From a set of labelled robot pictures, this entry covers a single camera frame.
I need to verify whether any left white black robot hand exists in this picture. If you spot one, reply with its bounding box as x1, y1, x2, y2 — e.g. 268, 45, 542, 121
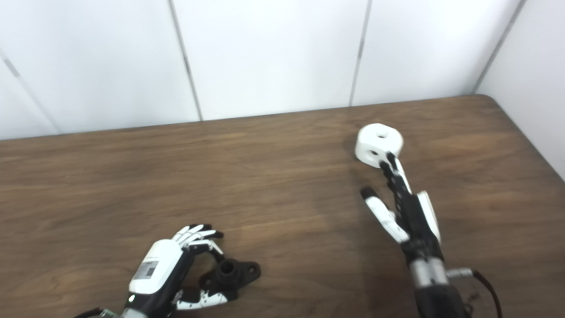
121, 224, 231, 318

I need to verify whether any black plastic holder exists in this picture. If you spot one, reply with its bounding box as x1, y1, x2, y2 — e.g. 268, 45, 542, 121
199, 259, 261, 302

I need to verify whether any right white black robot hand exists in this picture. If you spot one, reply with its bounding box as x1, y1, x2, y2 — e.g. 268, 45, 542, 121
360, 151, 444, 266

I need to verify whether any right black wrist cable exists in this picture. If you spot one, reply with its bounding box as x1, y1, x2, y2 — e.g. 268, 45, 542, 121
446, 267, 504, 318

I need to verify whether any round white plastic piece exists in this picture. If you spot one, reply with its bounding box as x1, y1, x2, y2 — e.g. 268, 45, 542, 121
354, 123, 404, 169

